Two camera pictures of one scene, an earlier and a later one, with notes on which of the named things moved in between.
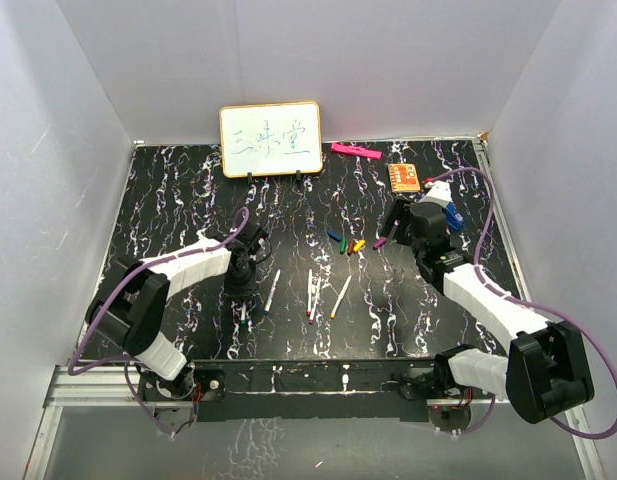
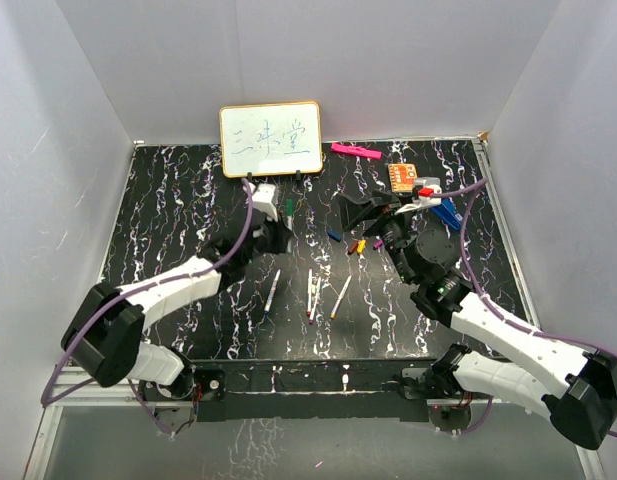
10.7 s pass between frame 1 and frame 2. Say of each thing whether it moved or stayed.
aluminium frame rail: stayed
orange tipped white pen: stayed
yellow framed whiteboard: stayed
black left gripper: moved
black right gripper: moved
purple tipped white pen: stayed
